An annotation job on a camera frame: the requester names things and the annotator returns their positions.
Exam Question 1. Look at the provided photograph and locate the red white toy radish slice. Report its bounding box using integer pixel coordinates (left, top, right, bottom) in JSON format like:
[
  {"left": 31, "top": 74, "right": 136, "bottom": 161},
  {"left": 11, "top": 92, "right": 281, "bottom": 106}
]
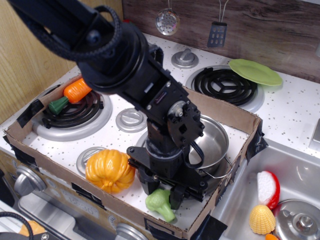
[{"left": 257, "top": 170, "right": 281, "bottom": 210}]

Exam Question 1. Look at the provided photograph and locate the hanging metal slotted spatula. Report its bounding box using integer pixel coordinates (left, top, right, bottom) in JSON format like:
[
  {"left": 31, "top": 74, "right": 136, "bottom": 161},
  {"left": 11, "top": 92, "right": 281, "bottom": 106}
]
[{"left": 207, "top": 0, "right": 229, "bottom": 48}]

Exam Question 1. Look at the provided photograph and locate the grey oven knob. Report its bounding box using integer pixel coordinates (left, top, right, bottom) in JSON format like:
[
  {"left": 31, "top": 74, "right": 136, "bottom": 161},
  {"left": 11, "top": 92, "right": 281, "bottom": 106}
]
[
  {"left": 115, "top": 223, "right": 145, "bottom": 240},
  {"left": 14, "top": 165, "right": 47, "bottom": 196}
]

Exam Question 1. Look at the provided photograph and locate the black cable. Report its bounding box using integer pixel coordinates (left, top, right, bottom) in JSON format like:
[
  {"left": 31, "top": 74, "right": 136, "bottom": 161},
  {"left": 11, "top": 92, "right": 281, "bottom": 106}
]
[{"left": 0, "top": 211, "right": 34, "bottom": 240}]

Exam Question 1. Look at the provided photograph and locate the yellow toy corn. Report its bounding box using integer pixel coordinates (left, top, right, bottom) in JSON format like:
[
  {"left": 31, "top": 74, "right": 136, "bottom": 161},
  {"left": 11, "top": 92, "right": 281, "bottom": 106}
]
[{"left": 249, "top": 205, "right": 276, "bottom": 235}]

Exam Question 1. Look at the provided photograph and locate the grey middle stove knob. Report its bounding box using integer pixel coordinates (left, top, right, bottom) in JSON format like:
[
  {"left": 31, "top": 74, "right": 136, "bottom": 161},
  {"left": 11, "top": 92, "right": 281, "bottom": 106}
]
[{"left": 115, "top": 108, "right": 147, "bottom": 133}]

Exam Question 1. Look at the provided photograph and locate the grey front stove knob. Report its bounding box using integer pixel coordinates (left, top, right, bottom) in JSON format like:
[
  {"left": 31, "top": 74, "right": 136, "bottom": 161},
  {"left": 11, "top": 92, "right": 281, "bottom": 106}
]
[{"left": 76, "top": 146, "right": 106, "bottom": 177}]

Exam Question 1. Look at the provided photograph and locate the orange toy carrot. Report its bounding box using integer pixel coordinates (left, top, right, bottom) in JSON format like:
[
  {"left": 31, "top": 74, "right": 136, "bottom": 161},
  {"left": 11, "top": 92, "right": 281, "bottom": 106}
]
[{"left": 48, "top": 78, "right": 92, "bottom": 115}]

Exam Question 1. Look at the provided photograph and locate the brown cardboard fence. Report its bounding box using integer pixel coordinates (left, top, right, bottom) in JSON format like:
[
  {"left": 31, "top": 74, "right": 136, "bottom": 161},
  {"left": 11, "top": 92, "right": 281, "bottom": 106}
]
[{"left": 4, "top": 74, "right": 269, "bottom": 240}]

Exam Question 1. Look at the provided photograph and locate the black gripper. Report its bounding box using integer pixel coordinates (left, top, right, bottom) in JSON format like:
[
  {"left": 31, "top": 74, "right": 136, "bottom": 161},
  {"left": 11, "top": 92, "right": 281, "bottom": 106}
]
[{"left": 126, "top": 140, "right": 204, "bottom": 210}]

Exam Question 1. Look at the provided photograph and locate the orange toy pumpkin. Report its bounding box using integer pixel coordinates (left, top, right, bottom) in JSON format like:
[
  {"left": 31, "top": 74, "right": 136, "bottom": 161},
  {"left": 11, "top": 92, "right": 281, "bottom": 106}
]
[{"left": 85, "top": 149, "right": 136, "bottom": 194}]

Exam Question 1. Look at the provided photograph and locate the metal toy sink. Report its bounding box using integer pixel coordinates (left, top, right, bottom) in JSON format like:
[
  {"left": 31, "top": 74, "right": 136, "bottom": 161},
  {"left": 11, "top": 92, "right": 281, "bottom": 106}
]
[{"left": 211, "top": 140, "right": 320, "bottom": 240}]

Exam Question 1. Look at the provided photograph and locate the grey back stove knob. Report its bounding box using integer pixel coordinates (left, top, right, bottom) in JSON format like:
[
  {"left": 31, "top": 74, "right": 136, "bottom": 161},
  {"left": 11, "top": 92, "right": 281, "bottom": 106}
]
[{"left": 171, "top": 48, "right": 199, "bottom": 69}]

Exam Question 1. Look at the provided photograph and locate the grey lower oven knob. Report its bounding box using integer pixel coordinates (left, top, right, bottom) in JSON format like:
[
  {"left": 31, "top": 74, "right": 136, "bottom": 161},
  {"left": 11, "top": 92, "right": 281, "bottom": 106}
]
[{"left": 115, "top": 223, "right": 145, "bottom": 240}]

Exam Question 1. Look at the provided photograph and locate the hanging metal strainer ladle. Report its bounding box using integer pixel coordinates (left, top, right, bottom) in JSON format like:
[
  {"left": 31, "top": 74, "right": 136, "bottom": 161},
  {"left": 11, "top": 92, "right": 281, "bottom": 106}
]
[{"left": 155, "top": 0, "right": 180, "bottom": 36}]

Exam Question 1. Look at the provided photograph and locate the stainless steel pot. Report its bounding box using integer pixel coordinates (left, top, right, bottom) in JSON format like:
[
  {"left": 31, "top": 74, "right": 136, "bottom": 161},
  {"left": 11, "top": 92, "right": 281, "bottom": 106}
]
[{"left": 189, "top": 115, "right": 233, "bottom": 179}]

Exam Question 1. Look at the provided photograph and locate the front left black burner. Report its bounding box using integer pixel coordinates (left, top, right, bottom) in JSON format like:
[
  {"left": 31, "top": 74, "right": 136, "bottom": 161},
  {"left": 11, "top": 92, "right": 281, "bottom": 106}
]
[{"left": 32, "top": 90, "right": 113, "bottom": 142}]

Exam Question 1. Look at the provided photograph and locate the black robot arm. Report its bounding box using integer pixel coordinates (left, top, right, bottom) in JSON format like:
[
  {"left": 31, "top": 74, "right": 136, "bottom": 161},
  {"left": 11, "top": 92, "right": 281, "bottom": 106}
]
[{"left": 10, "top": 0, "right": 208, "bottom": 210}]

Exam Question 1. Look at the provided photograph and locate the back right black burner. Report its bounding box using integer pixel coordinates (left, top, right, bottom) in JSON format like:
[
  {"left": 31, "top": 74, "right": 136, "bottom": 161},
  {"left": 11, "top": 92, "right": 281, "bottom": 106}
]
[{"left": 185, "top": 65, "right": 265, "bottom": 113}]

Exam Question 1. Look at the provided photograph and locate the steel pot lid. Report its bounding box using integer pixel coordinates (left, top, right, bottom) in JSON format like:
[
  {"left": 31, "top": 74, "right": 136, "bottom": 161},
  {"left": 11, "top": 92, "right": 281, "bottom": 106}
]
[{"left": 272, "top": 199, "right": 320, "bottom": 240}]

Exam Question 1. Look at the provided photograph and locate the orange toy at bottom left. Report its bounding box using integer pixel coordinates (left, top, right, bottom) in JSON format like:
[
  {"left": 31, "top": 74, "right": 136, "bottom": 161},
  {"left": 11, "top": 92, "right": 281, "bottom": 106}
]
[{"left": 19, "top": 220, "right": 46, "bottom": 237}]

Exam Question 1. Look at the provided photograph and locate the grey oven front knob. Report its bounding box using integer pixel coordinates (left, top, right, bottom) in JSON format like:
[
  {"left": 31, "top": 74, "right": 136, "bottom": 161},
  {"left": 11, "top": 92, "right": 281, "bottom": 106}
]
[{"left": 14, "top": 165, "right": 47, "bottom": 196}]

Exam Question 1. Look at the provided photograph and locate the grey stove knob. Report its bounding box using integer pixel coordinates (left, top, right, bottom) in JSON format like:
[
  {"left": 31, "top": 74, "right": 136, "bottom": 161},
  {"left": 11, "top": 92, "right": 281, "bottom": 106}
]
[
  {"left": 115, "top": 108, "right": 147, "bottom": 133},
  {"left": 76, "top": 146, "right": 106, "bottom": 177},
  {"left": 171, "top": 48, "right": 199, "bottom": 69}
]

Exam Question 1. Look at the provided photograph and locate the green plastic plate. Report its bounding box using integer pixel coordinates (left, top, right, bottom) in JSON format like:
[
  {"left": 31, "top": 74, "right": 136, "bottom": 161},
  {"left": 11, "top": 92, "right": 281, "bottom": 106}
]
[{"left": 228, "top": 59, "right": 283, "bottom": 86}]

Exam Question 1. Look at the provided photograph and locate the small orange toy piece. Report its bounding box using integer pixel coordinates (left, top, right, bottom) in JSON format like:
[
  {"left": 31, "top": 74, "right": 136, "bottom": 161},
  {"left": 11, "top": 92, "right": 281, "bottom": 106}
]
[{"left": 265, "top": 233, "right": 279, "bottom": 240}]

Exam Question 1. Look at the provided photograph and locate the green toy broccoli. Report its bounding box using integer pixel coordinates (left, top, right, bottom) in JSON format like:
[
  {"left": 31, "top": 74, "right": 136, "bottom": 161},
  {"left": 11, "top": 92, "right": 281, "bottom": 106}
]
[{"left": 145, "top": 189, "right": 176, "bottom": 223}]

